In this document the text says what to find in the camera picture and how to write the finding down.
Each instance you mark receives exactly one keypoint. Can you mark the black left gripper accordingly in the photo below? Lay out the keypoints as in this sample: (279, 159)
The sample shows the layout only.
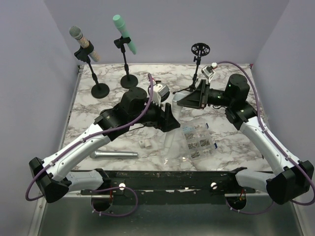
(165, 120)

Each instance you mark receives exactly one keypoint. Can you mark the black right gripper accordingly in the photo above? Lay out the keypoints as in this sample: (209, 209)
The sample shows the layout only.
(198, 98)

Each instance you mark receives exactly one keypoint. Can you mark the black tripod microphone stand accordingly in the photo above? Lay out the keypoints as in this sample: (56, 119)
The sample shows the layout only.
(199, 50)

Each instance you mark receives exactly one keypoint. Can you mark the round base clip stand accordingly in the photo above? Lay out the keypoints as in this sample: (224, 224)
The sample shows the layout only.
(128, 80)
(84, 54)

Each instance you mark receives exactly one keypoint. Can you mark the silver grey microphone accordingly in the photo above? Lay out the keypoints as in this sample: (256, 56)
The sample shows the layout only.
(113, 154)

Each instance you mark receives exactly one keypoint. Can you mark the mint green microphone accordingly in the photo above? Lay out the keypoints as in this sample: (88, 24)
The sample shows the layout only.
(121, 27)

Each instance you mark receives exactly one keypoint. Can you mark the white microphone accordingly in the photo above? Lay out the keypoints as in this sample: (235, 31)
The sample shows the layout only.
(173, 121)

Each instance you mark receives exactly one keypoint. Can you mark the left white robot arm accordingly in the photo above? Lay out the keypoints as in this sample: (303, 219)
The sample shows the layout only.
(53, 175)

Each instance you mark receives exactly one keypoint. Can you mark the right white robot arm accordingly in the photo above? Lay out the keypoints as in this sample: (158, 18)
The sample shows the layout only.
(291, 177)

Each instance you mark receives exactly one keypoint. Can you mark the glitter microphone silver head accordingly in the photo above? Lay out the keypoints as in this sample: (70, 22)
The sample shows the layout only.
(77, 34)

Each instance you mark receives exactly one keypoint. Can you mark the small white plastic block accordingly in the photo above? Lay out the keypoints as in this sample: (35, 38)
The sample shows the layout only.
(145, 143)

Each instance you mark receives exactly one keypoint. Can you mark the clear plastic screw box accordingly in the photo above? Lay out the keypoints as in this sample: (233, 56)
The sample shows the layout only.
(190, 143)

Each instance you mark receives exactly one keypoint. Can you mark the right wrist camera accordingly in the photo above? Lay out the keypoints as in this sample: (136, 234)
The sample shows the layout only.
(209, 71)

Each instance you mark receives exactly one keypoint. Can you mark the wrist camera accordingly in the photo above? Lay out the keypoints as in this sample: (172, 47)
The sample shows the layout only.
(160, 92)
(209, 71)

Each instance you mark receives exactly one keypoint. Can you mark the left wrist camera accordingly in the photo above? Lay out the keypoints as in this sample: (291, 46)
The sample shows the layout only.
(160, 92)

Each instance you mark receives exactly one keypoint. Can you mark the black mounting rail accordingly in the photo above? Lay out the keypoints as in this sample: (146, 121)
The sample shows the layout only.
(166, 187)

